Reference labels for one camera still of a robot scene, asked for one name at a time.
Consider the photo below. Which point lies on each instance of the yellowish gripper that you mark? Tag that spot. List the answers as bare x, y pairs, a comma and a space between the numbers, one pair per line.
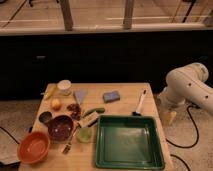
169, 116

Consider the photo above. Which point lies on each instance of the blue sponge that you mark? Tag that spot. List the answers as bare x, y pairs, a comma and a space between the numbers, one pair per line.
111, 96

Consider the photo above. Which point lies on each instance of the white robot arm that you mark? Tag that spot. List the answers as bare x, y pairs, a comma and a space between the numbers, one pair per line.
185, 83

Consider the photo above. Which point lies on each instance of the green plastic tray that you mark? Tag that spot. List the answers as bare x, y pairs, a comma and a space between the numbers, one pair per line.
128, 142

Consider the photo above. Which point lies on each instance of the green cucumber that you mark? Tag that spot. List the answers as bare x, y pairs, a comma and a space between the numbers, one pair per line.
98, 110

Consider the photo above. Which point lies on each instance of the white rectangular block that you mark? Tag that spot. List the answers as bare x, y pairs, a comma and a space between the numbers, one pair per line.
88, 119

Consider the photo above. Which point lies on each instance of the light green cup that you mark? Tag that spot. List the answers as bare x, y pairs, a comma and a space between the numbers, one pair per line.
84, 135

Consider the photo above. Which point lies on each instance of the blue grey triangular cloth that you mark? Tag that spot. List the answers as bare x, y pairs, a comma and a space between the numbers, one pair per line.
80, 96

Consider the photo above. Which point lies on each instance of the red grapes bunch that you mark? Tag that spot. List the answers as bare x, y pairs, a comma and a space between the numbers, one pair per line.
75, 110

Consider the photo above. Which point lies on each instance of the metal fork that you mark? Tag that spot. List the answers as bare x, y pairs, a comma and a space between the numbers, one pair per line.
69, 143

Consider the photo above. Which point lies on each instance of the white cup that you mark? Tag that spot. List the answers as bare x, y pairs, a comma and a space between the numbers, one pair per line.
64, 87

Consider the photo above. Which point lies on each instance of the purple bowl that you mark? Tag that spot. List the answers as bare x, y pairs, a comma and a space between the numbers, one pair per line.
60, 128

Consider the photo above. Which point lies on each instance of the yellow lemon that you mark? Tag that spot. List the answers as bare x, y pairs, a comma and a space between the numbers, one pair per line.
56, 104

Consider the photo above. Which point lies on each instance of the yellow banana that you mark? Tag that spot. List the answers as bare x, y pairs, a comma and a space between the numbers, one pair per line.
50, 92

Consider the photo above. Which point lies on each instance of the small dark bowl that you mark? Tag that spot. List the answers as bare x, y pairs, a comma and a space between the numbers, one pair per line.
45, 117

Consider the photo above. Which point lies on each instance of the orange bowl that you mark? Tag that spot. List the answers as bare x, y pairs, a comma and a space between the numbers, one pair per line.
33, 148

